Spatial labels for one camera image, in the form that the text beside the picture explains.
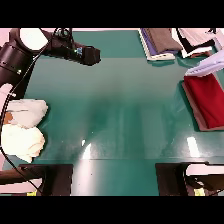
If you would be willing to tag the beige garment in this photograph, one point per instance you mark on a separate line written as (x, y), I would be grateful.
(196, 35)

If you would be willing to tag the white garment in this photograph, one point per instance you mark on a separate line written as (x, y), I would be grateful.
(28, 110)
(161, 57)

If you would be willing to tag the grey-brown garment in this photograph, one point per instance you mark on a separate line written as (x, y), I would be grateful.
(163, 38)

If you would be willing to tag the cream garment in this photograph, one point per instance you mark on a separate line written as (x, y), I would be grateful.
(21, 141)

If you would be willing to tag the red garment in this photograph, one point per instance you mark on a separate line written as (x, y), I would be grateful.
(206, 100)

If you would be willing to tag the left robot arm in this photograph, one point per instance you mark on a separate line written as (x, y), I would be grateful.
(16, 60)

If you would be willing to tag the purple garment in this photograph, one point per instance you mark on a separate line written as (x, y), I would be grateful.
(150, 45)

